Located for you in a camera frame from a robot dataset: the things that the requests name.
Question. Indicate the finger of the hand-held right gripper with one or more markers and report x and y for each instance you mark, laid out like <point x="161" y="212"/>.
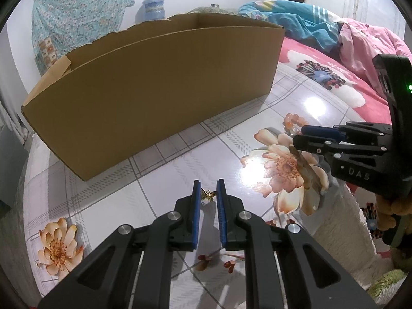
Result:
<point x="318" y="132"/>
<point x="309" y="143"/>

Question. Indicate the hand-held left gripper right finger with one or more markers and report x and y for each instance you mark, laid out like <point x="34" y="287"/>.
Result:
<point x="222" y="219"/>

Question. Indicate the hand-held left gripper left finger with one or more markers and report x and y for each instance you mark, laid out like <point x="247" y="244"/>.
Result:
<point x="195" y="219"/>

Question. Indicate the gold butterfly brooch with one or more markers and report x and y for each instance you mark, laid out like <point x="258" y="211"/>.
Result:
<point x="209" y="195"/>

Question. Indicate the brown cardboard box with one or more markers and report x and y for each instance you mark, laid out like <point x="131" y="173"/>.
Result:
<point x="154" y="103"/>

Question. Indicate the person's right hand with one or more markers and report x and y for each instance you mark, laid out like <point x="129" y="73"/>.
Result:
<point x="386" y="219"/>

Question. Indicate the pink cloth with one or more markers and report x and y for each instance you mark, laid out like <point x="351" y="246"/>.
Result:
<point x="370" y="48"/>

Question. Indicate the pink floral bed sheet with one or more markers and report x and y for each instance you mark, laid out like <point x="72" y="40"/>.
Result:
<point x="322" y="54"/>

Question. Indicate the blue printed blanket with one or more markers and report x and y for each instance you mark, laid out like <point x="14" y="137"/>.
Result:
<point x="289" y="19"/>

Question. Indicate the green white fuzzy cloth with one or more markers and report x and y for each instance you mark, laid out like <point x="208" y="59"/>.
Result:
<point x="386" y="281"/>

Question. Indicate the grey storage box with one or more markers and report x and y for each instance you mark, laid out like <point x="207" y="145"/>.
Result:
<point x="11" y="167"/>

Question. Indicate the blue water jug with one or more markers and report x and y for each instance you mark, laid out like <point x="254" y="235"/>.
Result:
<point x="154" y="8"/>

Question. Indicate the white curtain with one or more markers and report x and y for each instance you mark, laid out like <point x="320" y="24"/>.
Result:
<point x="14" y="119"/>

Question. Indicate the teal patterned hanging cloth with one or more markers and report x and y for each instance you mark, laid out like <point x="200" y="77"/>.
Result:
<point x="80" y="9"/>

